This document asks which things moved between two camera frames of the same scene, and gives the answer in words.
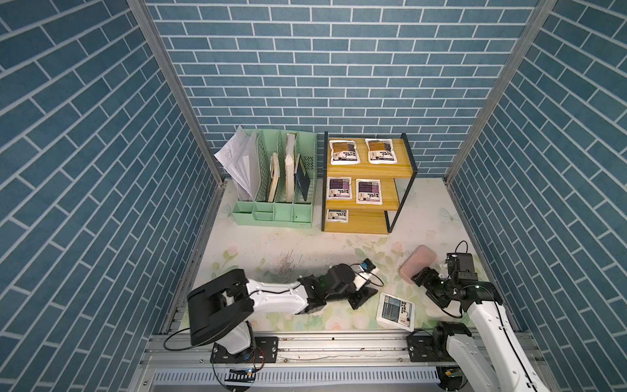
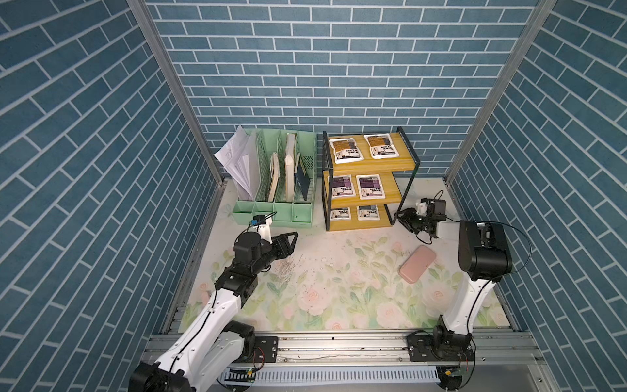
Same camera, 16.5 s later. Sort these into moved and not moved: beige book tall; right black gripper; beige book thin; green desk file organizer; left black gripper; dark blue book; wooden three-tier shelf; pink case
Moved: right black gripper; left black gripper
Not moved: dark blue book; green desk file organizer; beige book thin; wooden three-tier shelf; beige book tall; pink case
